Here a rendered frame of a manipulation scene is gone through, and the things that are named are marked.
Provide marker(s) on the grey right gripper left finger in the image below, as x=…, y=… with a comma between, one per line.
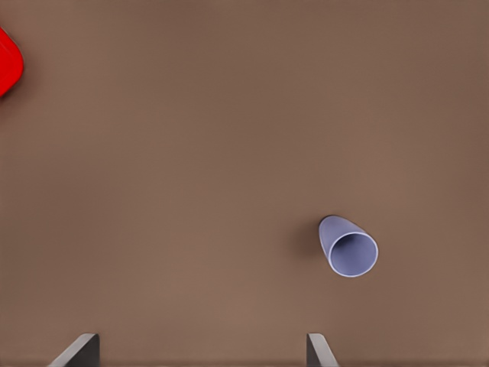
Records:
x=81, y=352

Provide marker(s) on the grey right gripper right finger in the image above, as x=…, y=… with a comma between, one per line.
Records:
x=318, y=353

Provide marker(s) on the lavender blue cup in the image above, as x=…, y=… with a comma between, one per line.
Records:
x=348, y=245

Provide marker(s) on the red tray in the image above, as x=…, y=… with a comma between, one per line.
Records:
x=8, y=65

